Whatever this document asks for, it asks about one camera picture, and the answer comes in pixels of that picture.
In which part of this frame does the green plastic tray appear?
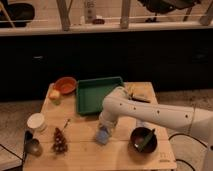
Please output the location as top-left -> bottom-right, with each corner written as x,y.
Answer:
76,76 -> 124,116

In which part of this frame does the dark red disc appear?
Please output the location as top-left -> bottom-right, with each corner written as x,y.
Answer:
92,19 -> 105,25

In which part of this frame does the green utensil in bowl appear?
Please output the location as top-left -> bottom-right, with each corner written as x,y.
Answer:
138,129 -> 155,152

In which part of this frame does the black office chair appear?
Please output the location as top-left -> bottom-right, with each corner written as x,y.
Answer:
138,0 -> 201,23

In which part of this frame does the black cable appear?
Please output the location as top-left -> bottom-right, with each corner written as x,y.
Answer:
0,143 -> 24,161

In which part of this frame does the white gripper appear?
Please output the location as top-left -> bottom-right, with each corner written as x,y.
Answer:
99,117 -> 118,135

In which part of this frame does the white bottle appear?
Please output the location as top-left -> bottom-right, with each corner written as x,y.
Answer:
84,0 -> 96,23

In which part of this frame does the black chair left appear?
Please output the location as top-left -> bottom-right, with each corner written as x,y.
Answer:
0,3 -> 35,28

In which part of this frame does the dark brown bowl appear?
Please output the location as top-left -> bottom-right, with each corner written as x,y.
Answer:
130,127 -> 158,154

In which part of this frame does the tan cloth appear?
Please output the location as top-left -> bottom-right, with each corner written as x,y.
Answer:
126,84 -> 149,102

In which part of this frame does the yellow green apple toy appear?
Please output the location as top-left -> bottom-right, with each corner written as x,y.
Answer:
49,90 -> 60,101

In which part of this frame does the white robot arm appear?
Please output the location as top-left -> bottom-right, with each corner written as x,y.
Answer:
99,86 -> 213,171

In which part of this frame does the white cup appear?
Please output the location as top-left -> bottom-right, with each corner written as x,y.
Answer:
27,113 -> 46,132

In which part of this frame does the orange bowl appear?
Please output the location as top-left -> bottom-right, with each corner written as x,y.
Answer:
53,77 -> 77,95

